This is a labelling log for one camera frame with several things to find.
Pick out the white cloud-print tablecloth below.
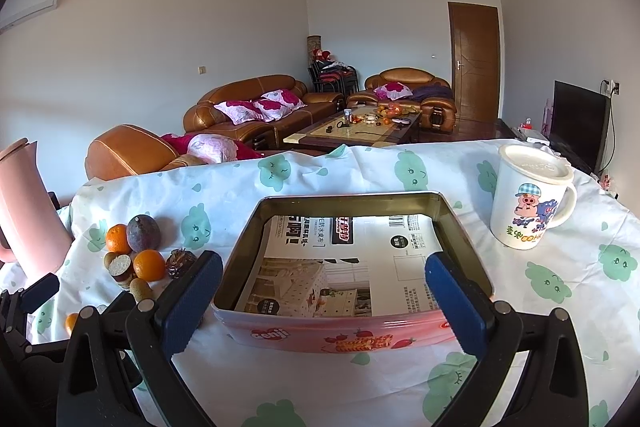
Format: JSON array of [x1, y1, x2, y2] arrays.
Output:
[[0, 137, 640, 427]]

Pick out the brown leather armchair near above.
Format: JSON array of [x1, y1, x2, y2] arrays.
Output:
[[85, 124, 204, 181]]

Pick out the brown leather far armchair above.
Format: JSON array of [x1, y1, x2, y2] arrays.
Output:
[[346, 67, 457, 133]]

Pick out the magenta cushion far armchair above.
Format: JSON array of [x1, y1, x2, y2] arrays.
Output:
[[373, 81, 413, 102]]

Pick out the purple passion fruit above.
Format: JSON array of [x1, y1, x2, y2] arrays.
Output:
[[126, 215, 162, 253]]

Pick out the dark brown mangosteen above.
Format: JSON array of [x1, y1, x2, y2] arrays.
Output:
[[165, 248, 196, 280]]

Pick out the black television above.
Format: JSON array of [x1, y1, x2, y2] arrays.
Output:
[[549, 80, 611, 173]]

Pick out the pink floral pillow near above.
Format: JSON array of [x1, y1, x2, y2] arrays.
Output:
[[186, 134, 238, 165]]

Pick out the brown leather armchair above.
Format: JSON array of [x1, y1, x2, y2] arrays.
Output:
[[346, 67, 457, 133], [85, 124, 204, 181]]

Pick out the orange tangerine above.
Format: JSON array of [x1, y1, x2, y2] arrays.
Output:
[[105, 223, 131, 255], [65, 312, 79, 336], [132, 249, 166, 282]]

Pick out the orange tangerine back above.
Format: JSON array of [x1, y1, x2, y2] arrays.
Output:
[[105, 223, 131, 255]]

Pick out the orange tangerine front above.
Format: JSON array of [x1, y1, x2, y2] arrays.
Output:
[[132, 249, 166, 282]]

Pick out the magenta floral cushion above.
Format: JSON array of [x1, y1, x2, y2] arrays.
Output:
[[253, 89, 306, 122], [215, 101, 265, 126]]

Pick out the brown leather long sofa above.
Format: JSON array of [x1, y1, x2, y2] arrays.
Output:
[[183, 75, 344, 148]]

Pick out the dark tv stand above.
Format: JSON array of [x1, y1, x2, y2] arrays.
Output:
[[508, 121, 593, 176]]

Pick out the stacked dark chairs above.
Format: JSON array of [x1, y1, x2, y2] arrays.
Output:
[[308, 61, 359, 96]]

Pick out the pink electric kettle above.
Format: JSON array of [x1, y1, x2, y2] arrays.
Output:
[[0, 138, 72, 280]]

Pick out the pink metal tin tray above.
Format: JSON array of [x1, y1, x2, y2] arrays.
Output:
[[213, 192, 494, 353]]

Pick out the magenta floral cushion left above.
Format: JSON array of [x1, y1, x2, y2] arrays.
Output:
[[215, 101, 265, 126]]

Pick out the wooden coffee table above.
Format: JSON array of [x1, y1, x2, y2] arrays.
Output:
[[283, 105, 421, 153]]

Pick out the white air conditioner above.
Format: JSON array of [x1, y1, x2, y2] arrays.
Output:
[[0, 0, 58, 32]]

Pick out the magenta floral cushion right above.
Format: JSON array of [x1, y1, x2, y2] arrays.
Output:
[[253, 89, 306, 122]]

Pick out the white cartoon pig mug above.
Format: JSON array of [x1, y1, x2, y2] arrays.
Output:
[[490, 144, 577, 251]]

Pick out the brown wooden door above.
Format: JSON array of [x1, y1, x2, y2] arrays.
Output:
[[448, 2, 500, 122]]

